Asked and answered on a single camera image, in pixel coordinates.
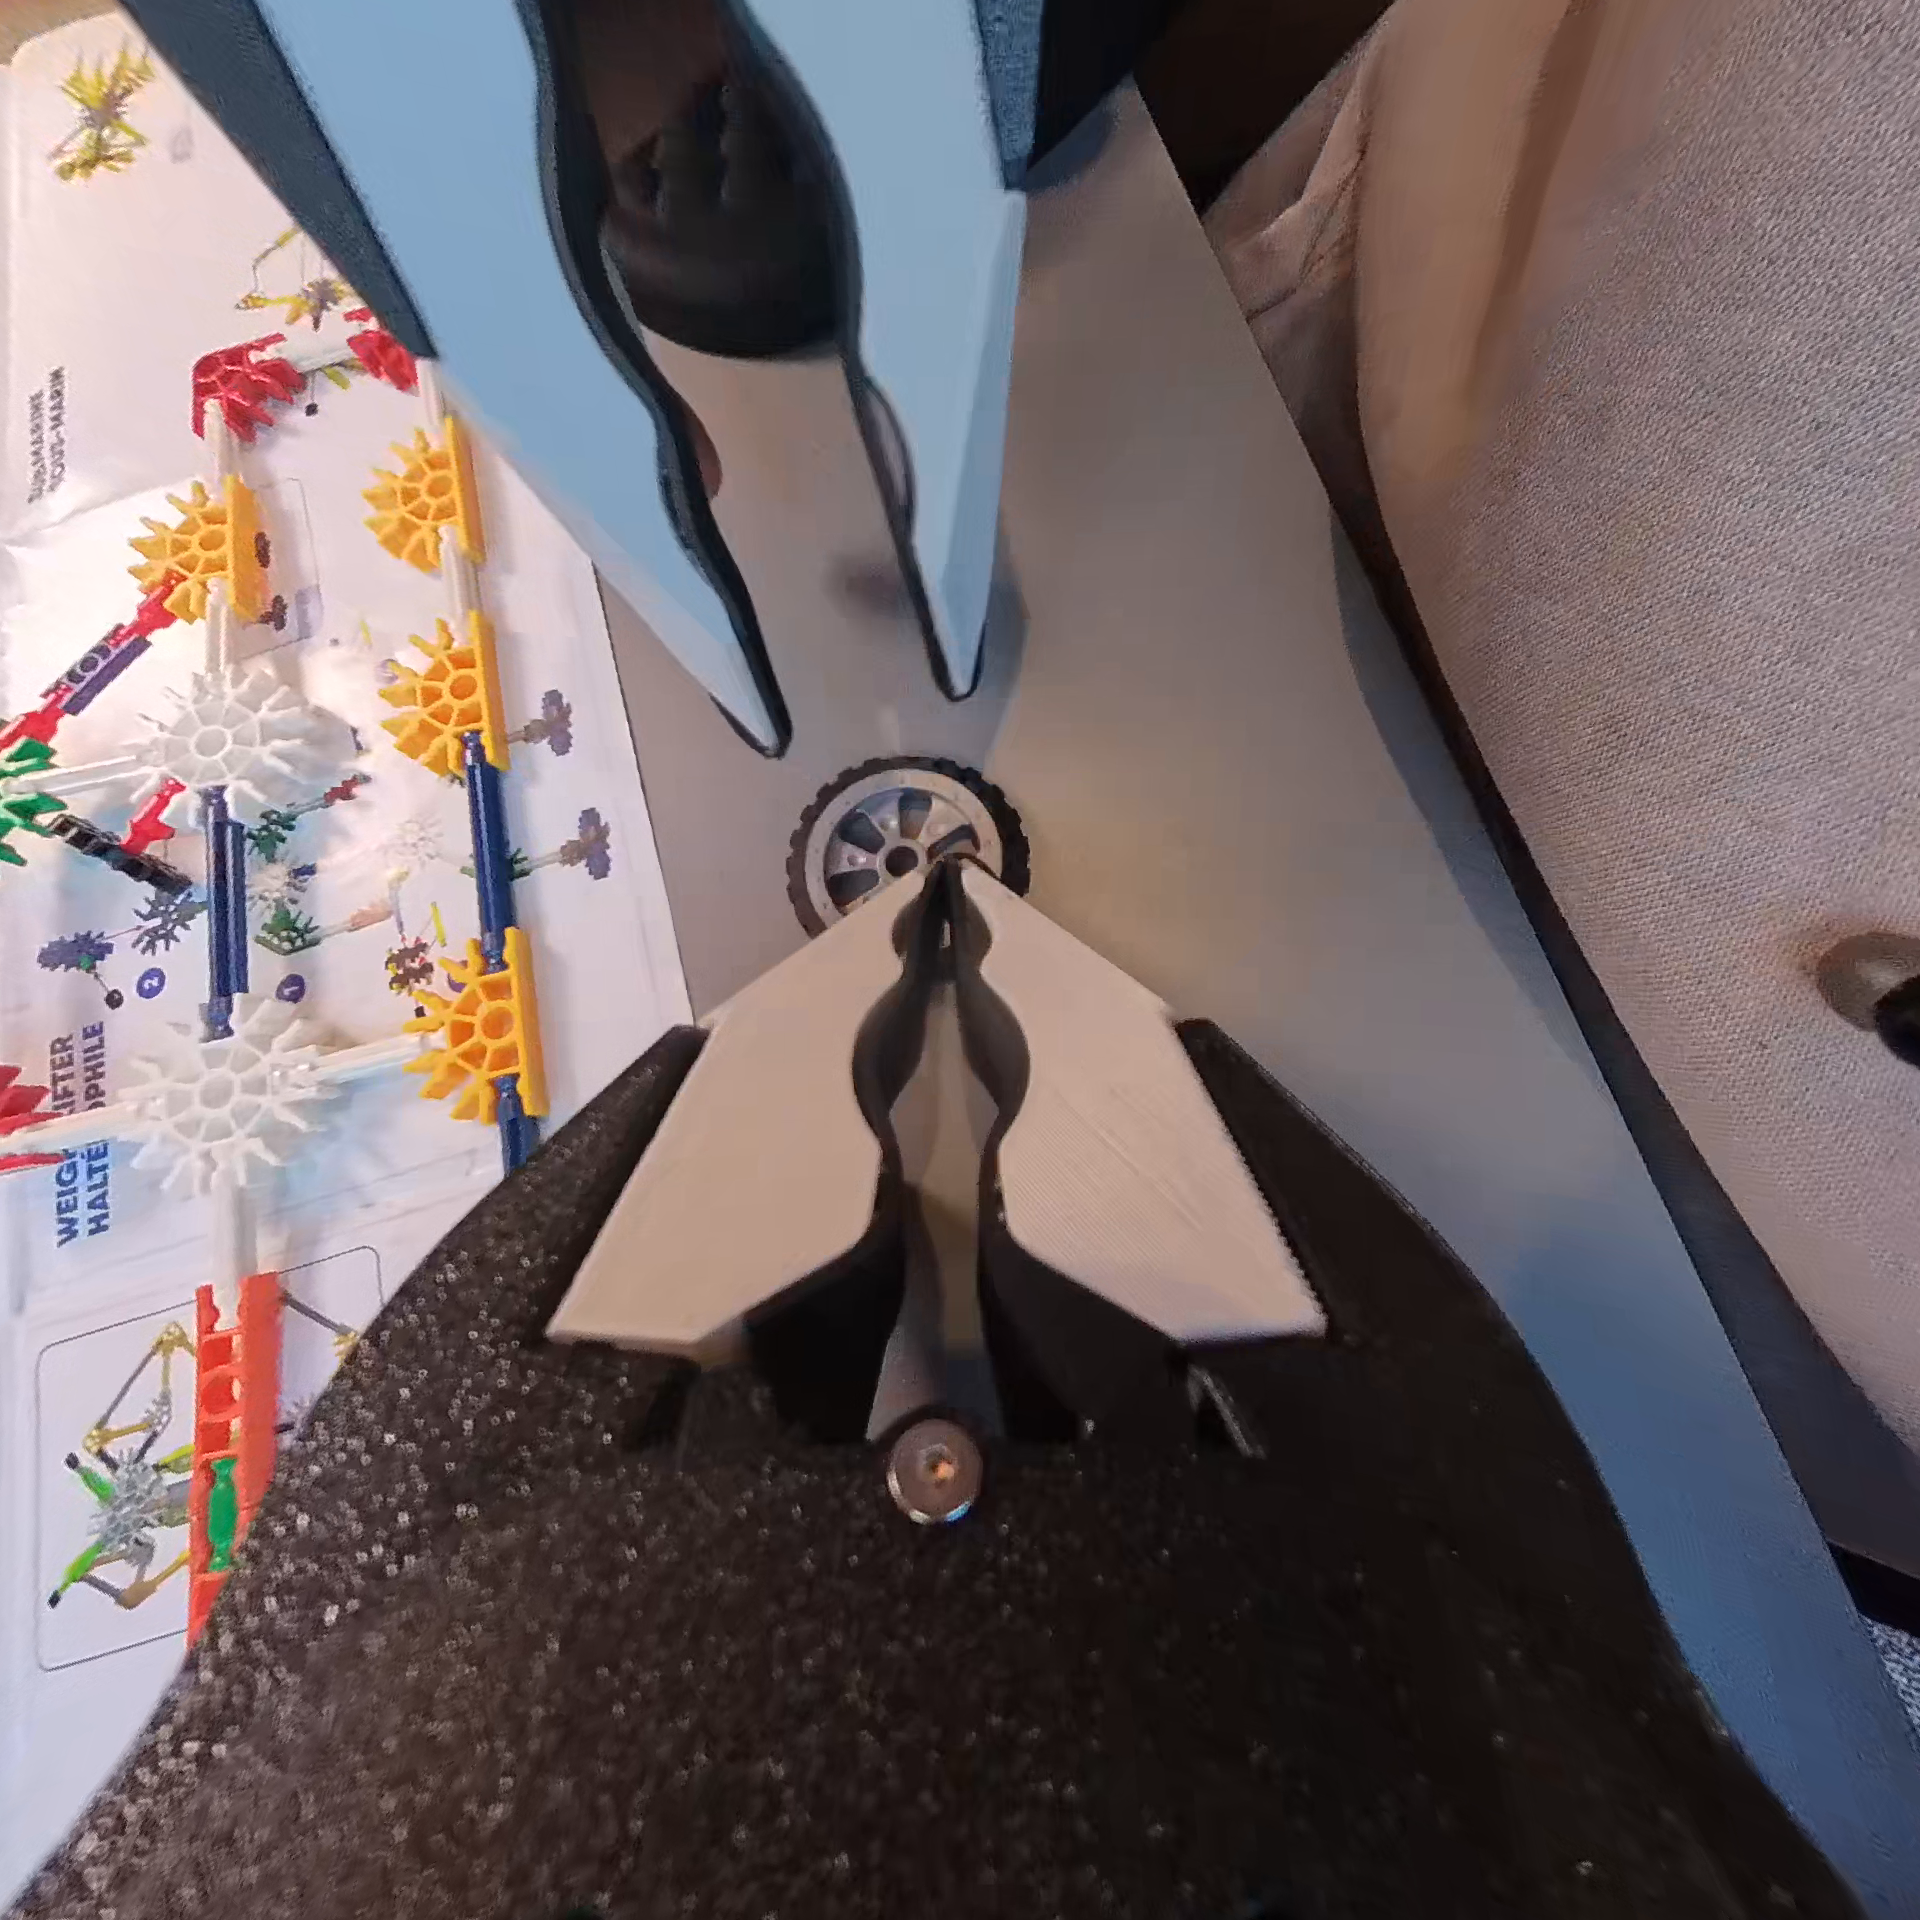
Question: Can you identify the grey plastic spoked wheel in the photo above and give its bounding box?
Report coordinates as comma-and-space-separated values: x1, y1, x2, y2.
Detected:
823, 782, 1004, 920

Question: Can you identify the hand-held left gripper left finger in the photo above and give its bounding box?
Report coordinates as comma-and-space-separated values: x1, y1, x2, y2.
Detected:
546, 863, 955, 1412

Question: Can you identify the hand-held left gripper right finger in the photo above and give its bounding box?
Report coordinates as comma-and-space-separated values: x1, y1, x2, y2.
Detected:
955, 863, 1329, 1412

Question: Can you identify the large fold-out instruction sheet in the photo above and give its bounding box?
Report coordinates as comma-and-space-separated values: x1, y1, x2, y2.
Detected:
0, 0, 712, 1682

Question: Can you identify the person in beige hoodie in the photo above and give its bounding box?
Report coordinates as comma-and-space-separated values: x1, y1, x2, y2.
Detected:
1209, 0, 1920, 1448

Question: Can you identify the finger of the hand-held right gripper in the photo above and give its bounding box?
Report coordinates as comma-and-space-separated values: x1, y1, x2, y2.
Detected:
736, 0, 1031, 701
257, 0, 792, 758

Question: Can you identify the colourful rod and connector model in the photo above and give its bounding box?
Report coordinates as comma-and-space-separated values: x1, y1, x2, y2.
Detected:
0, 316, 561, 1653

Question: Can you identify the grey desk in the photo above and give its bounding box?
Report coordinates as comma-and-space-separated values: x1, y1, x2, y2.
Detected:
595, 84, 1920, 1920

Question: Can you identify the black rubber tyre ring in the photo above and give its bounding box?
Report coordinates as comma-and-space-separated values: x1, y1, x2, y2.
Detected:
787, 751, 1041, 942

